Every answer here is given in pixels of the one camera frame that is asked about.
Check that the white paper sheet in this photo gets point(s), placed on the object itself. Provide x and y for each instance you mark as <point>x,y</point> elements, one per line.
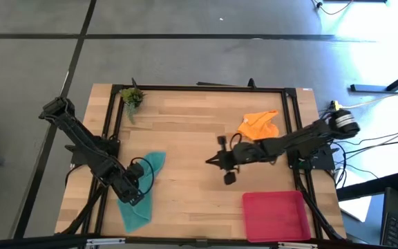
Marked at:
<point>356,207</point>

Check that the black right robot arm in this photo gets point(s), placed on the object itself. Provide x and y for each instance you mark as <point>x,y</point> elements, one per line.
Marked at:
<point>302,138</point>

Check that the orange microfiber towel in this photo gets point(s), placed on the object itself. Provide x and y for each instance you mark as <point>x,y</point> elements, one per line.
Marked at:
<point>259,124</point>

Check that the teal microfiber towel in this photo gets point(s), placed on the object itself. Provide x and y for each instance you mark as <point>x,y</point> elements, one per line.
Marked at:
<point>140,211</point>

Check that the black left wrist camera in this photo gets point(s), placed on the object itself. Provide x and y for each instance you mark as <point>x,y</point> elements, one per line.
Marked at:
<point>136,170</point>

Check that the black desk edge bar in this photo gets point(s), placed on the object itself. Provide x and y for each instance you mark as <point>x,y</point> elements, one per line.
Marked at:
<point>368,188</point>

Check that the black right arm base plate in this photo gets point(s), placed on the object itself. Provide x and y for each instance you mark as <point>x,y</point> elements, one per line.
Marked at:
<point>327,159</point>

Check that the pink plastic basket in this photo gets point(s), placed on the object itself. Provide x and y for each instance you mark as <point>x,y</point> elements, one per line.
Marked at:
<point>275,216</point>

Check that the black frame clamp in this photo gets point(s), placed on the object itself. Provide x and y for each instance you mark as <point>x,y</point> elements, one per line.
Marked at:
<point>134,83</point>
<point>251,83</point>

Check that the black aluminium table frame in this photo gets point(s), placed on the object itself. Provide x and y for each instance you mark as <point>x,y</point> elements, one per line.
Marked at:
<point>202,88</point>

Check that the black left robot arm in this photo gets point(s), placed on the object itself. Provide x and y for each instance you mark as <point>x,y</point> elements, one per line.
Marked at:
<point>81,135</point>

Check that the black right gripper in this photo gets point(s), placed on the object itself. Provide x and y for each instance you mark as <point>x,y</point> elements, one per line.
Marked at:
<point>244,154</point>

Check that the black desk foot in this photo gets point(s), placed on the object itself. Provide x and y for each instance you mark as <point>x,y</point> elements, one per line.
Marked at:
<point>368,88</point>

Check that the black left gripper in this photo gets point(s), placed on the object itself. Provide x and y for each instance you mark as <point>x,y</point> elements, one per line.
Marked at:
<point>129,191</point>

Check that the small green potted plant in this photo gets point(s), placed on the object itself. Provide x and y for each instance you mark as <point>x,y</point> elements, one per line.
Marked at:
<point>132,97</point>

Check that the black rig crossbar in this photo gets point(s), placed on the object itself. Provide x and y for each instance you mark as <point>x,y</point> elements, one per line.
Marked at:
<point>29,242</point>

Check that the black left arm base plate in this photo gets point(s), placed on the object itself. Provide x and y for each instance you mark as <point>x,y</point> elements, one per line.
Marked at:
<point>78,157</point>

